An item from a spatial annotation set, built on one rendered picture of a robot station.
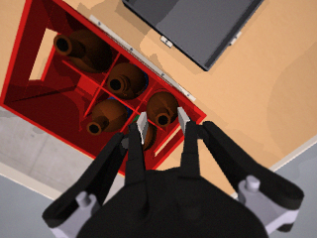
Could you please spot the dark grey tray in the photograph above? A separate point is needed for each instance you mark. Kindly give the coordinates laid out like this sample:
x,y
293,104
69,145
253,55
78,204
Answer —
x,y
201,29

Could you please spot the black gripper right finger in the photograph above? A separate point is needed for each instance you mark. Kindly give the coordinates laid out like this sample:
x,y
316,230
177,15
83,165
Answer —
x,y
273,199

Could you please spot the red bottle crate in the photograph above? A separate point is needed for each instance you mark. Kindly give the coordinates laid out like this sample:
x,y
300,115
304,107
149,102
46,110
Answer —
x,y
57,102

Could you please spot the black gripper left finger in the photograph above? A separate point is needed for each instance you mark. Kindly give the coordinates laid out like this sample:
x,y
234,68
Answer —
x,y
66,215

